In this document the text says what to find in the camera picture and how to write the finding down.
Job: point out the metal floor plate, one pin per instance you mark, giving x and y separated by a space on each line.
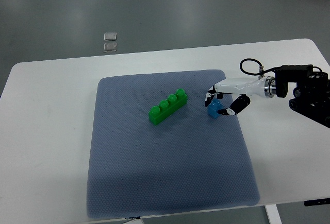
110 47
110 36

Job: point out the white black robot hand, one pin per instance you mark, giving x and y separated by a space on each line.
244 88

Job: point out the blue toy block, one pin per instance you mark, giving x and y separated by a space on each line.
214 107

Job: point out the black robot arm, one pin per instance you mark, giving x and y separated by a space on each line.
311 94

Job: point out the upper metal floor plate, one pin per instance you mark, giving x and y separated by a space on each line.
110 36

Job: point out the blue-grey textured mat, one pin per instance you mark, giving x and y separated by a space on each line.
188 162

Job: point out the black table control panel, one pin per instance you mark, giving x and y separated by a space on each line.
317 202

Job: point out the white table leg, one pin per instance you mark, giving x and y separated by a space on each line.
273 214

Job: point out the lower metal floor plate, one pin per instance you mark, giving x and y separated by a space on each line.
110 47

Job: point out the green four-stud toy block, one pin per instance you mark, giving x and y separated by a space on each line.
167 107

